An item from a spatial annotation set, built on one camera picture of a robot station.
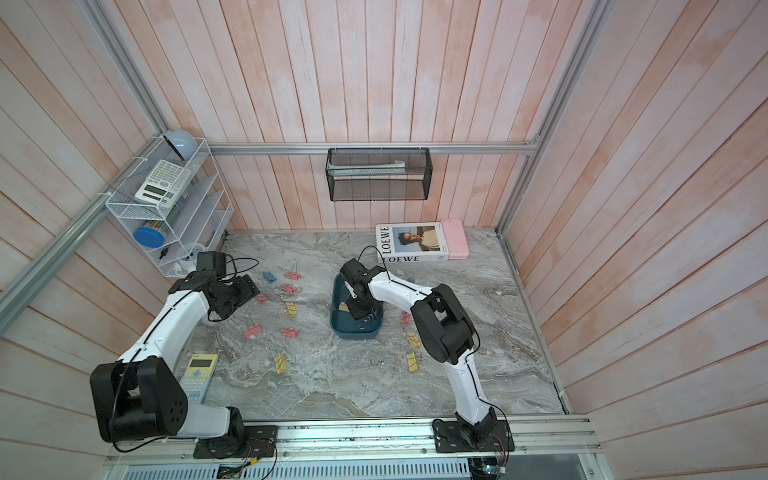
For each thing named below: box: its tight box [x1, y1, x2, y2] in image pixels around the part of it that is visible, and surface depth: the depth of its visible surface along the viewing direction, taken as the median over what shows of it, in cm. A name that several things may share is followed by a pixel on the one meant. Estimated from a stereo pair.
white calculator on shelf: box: [134, 159, 191, 208], surface depth 78 cm
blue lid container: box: [133, 227, 165, 248], surface depth 78 cm
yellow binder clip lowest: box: [408, 352, 418, 372], surface depth 87 cm
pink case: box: [441, 218, 470, 260], surface depth 115 cm
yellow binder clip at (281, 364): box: [275, 354, 287, 374], surface depth 86 cm
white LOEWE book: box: [375, 222, 449, 263], surface depth 113 cm
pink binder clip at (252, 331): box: [243, 323, 262, 339], surface depth 95 cm
